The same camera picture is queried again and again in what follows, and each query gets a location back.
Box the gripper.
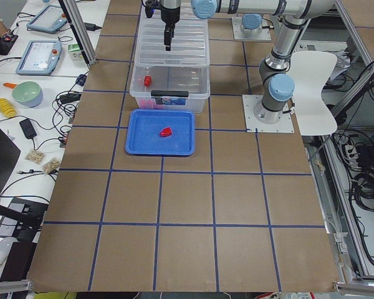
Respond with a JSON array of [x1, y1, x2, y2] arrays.
[[160, 0, 180, 51]]

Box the clear plastic box lid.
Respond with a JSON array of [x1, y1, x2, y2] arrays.
[[134, 1, 210, 68]]

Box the red block lone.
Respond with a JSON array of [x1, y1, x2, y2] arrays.
[[159, 126, 173, 138]]

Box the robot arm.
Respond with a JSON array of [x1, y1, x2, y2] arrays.
[[241, 14, 263, 31], [190, 1, 335, 124]]

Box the red block far centre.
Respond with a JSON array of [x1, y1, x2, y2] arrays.
[[143, 75, 152, 87]]

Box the clear plastic storage box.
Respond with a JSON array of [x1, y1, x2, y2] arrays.
[[129, 66, 210, 113]]

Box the red block cluster lower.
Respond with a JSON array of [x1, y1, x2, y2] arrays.
[[137, 98, 163, 109]]

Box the green carton box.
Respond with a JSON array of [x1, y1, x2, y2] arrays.
[[67, 44, 84, 61]]

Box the blue plastic tray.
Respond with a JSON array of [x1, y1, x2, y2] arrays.
[[125, 109, 195, 156]]

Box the teach pendant far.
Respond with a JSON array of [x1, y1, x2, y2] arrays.
[[26, 5, 67, 34]]

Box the teach pendant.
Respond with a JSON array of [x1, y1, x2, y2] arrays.
[[16, 40, 62, 76], [26, 5, 67, 34]]

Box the teach pendant near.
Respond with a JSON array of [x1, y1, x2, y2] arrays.
[[16, 40, 62, 76]]

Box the white plastic chair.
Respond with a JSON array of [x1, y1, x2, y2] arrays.
[[287, 50, 337, 136]]

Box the green blue bowl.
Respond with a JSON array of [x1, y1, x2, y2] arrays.
[[12, 81, 43, 108]]

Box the toy carrot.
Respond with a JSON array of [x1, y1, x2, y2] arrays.
[[3, 82, 17, 89]]

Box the black power adapter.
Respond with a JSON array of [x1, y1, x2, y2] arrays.
[[19, 118, 37, 140]]

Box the snack bag right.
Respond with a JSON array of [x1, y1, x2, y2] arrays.
[[42, 158, 61, 174]]

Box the snack bag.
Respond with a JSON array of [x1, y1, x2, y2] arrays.
[[42, 158, 61, 174], [26, 149, 46, 164]]

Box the yellow toy corn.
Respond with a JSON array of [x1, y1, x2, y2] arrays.
[[0, 98, 17, 118]]

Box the snack bag left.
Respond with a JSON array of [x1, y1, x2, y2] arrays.
[[26, 149, 46, 164]]

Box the black box latch handle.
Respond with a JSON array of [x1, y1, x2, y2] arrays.
[[150, 90, 189, 98]]

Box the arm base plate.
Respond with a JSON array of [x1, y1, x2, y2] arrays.
[[231, 16, 271, 42], [242, 95, 294, 133]]

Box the aluminium frame post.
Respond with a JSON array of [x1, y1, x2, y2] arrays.
[[58, 0, 97, 66]]

